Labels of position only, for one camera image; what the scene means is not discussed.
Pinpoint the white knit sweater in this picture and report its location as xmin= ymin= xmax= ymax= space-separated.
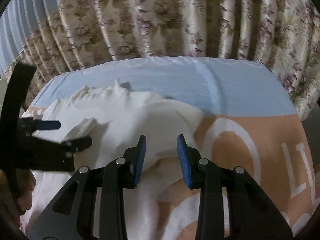
xmin=23 ymin=83 xmax=203 ymax=239

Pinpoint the person left hand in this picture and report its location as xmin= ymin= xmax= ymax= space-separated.
xmin=1 ymin=169 xmax=36 ymax=217

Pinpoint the orange white lettered bedspread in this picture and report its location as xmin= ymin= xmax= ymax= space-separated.
xmin=29 ymin=57 xmax=319 ymax=239

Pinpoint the blue floral curtain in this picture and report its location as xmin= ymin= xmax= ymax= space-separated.
xmin=1 ymin=0 xmax=319 ymax=120

